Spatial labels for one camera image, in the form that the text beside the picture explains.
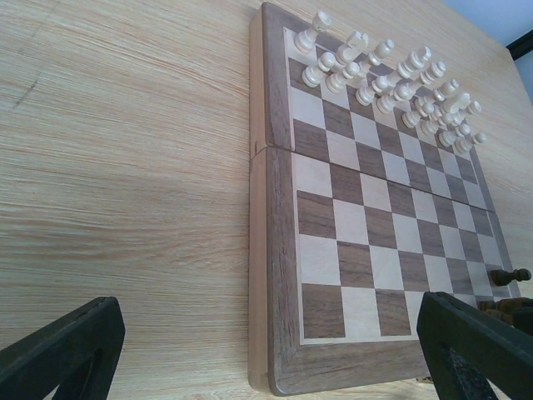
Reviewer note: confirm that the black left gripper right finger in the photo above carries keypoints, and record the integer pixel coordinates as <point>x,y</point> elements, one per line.
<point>467,350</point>

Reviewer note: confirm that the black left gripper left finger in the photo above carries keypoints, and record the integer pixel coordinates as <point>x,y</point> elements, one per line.
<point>74,357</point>

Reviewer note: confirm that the dark chess piece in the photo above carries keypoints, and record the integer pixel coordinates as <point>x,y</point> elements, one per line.
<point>504,308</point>
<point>501,277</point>

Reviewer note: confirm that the wooden chess board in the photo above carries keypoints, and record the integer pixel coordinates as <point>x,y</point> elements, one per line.
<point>353,217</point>

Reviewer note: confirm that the white chess knight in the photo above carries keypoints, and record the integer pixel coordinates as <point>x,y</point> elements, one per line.
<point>455,103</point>
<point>354,45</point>

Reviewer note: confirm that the white chess rook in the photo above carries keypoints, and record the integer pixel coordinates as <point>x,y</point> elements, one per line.
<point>305,40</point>
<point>473,108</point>

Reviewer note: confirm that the white chess bishop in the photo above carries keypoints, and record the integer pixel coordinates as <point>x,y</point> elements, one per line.
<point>445,90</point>
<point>377,55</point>

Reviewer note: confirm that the white chess king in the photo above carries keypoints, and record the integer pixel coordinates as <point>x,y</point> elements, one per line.
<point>427,77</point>

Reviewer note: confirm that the white chess queen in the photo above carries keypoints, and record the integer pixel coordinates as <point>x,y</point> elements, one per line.
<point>415,61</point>

